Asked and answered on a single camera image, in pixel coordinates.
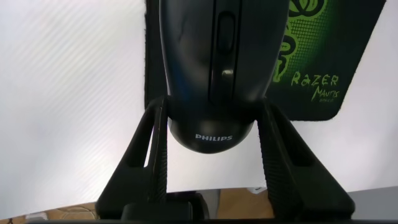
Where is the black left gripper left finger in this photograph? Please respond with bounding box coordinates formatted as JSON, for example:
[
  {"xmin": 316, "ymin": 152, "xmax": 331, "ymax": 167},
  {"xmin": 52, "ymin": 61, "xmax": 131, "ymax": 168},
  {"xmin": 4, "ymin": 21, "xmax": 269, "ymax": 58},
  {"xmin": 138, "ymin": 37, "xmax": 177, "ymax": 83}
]
[{"xmin": 95, "ymin": 95, "xmax": 170, "ymax": 220}]

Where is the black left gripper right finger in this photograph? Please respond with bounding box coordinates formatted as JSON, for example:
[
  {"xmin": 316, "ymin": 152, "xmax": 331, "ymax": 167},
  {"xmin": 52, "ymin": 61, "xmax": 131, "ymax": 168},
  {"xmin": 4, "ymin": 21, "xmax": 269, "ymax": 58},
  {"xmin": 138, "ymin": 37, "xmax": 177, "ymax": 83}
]
[{"xmin": 254, "ymin": 97, "xmax": 356, "ymax": 222}]

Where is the black Philips computer mouse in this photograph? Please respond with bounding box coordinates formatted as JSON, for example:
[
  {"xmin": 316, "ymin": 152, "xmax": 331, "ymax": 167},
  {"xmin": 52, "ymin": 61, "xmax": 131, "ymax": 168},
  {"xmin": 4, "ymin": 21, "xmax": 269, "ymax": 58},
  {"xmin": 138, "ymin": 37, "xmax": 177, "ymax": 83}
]
[{"xmin": 159, "ymin": 0, "xmax": 290, "ymax": 155}]

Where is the black green Razer mouse pad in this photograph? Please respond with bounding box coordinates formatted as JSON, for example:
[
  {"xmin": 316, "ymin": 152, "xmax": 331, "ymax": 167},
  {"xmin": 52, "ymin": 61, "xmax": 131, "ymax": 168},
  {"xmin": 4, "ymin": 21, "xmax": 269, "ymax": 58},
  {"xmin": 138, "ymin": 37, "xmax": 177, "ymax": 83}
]
[{"xmin": 144, "ymin": 0, "xmax": 387, "ymax": 122}]

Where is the small white floor object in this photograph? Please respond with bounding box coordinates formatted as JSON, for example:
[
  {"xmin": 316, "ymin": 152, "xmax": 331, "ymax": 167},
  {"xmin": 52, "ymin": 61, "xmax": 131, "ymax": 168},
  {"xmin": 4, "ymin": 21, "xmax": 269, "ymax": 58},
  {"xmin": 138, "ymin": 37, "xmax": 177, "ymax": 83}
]
[{"xmin": 246, "ymin": 186, "xmax": 267, "ymax": 195}]

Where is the white power strip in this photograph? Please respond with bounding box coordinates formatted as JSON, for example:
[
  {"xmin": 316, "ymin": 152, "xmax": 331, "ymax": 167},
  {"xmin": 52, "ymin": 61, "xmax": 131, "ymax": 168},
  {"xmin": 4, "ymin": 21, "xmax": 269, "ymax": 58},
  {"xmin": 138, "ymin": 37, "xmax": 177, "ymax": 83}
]
[{"xmin": 25, "ymin": 212, "xmax": 48, "ymax": 221}]

